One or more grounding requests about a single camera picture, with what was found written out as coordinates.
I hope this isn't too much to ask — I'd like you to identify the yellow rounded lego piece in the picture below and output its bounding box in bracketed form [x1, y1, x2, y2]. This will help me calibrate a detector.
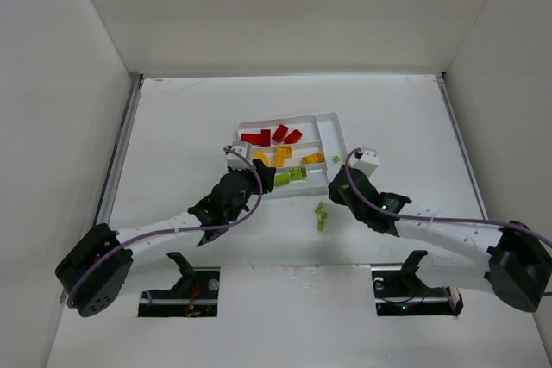
[253, 152, 270, 167]

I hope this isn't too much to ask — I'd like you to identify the lime green lego brick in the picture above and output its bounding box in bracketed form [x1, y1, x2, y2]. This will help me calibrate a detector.
[274, 172, 291, 187]

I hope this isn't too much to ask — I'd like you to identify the yellow and red lego stack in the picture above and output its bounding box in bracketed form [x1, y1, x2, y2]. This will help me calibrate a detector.
[273, 146, 292, 168]

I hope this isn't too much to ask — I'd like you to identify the lime green studded brick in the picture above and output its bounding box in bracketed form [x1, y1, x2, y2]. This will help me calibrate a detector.
[289, 166, 307, 181]

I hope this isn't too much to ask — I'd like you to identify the yellow lego brick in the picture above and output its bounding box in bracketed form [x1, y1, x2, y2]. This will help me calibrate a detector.
[301, 152, 324, 165]

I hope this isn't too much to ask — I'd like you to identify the red curved lego piece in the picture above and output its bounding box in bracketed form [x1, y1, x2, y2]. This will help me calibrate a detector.
[272, 124, 289, 143]

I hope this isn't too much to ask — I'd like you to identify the white divided tray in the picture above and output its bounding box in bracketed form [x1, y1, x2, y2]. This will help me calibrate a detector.
[237, 112, 346, 199]

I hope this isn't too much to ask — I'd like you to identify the red rounded lego brick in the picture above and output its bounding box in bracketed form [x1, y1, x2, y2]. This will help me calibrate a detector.
[283, 129, 303, 145]

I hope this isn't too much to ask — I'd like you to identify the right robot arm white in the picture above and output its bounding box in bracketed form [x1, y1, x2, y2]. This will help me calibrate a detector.
[329, 166, 551, 313]

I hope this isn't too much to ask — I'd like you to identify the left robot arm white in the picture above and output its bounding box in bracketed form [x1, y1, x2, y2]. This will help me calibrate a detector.
[54, 159, 276, 317]

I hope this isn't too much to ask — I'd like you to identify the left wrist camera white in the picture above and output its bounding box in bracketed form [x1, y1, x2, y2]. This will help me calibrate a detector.
[224, 141, 251, 171]

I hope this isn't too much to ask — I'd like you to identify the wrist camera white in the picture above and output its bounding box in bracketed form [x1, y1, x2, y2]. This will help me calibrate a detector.
[224, 141, 251, 171]
[350, 147, 380, 178]

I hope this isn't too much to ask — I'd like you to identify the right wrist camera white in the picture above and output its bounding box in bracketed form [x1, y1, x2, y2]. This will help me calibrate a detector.
[350, 147, 380, 178]

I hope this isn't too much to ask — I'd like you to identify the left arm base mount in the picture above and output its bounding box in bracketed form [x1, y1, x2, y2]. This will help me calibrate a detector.
[137, 252, 220, 318]

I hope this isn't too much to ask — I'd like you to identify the left aluminium rail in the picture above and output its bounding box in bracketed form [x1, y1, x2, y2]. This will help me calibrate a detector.
[82, 72, 144, 237]

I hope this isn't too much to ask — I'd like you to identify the aluminium rail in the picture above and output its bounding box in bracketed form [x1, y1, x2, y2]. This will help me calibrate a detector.
[82, 72, 144, 237]
[435, 71, 499, 253]

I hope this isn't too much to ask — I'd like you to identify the right aluminium rail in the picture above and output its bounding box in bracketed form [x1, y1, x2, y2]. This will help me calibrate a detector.
[435, 71, 499, 253]

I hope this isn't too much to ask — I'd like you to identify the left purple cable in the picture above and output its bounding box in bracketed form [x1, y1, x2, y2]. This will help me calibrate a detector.
[66, 147, 264, 309]

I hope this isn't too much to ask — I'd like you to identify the purple cable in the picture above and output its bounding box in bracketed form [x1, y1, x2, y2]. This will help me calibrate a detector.
[343, 147, 552, 248]
[66, 147, 264, 309]

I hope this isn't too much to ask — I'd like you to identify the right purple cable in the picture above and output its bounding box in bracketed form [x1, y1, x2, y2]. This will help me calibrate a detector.
[343, 147, 552, 248]

